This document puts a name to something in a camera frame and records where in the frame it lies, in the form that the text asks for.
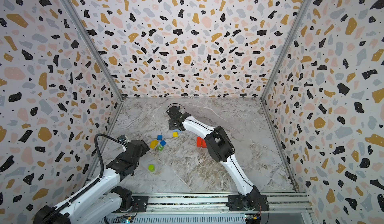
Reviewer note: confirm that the red rectangular block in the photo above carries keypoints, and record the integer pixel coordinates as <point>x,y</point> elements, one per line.
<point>204,145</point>
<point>199,142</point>

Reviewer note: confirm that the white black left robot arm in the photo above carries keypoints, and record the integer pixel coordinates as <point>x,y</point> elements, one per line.
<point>102,195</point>

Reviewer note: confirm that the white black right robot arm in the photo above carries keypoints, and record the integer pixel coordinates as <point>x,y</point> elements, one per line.
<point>222,151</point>

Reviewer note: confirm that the yellow arch block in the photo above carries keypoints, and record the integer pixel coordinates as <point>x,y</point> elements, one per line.
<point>154,144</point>

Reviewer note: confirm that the green cylinder block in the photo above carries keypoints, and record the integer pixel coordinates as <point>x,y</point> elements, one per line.
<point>151,168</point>

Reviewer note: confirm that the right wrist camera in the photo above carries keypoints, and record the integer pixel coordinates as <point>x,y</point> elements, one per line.
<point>174,112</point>

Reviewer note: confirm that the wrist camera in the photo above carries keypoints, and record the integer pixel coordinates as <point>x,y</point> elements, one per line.
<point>174,112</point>
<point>123,140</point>

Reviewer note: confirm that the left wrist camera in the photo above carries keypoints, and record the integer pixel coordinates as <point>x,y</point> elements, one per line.
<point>123,140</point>

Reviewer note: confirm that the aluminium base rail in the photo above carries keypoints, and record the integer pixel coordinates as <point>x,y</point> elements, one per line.
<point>215,208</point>

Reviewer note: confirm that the left wall corner aluminium post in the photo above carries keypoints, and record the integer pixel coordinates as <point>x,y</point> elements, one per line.
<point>89,43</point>

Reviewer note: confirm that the wall corner aluminium post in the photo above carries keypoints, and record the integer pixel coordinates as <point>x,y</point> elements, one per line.
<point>291,35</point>
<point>89,43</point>

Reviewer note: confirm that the right wall corner aluminium post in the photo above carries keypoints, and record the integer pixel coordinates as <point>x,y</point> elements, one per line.
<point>291,35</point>

